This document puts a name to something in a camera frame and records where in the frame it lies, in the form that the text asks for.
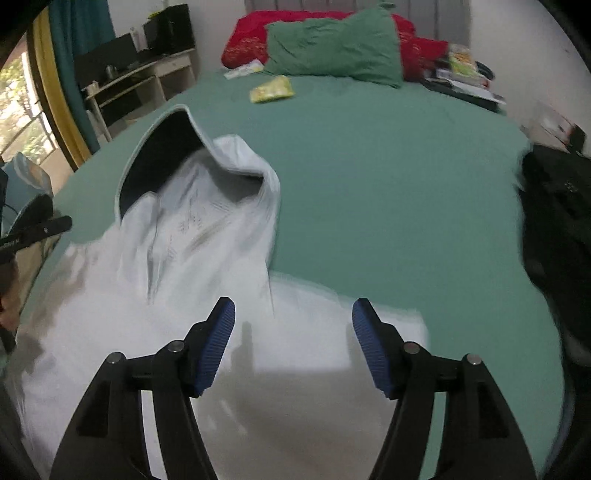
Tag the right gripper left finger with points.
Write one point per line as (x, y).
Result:
(105, 436)

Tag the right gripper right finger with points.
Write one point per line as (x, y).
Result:
(481, 437)

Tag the white hooded sweatshirt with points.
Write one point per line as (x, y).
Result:
(195, 220)

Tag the black clothing pile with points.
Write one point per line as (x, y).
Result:
(554, 190)

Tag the person's left hand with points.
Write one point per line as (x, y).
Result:
(10, 296)

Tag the teal and yellow curtain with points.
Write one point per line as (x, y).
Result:
(62, 31)

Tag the white bedside desk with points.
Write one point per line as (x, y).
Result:
(154, 83)

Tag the white paper packet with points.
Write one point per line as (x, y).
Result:
(254, 66)

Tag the red blanket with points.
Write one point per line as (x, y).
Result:
(248, 41)

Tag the yellow snack packet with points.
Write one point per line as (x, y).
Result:
(278, 88)

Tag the stack of books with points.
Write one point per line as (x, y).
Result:
(458, 75)

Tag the green pillow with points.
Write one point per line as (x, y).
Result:
(364, 46)

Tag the grey padded headboard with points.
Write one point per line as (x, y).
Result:
(448, 20)

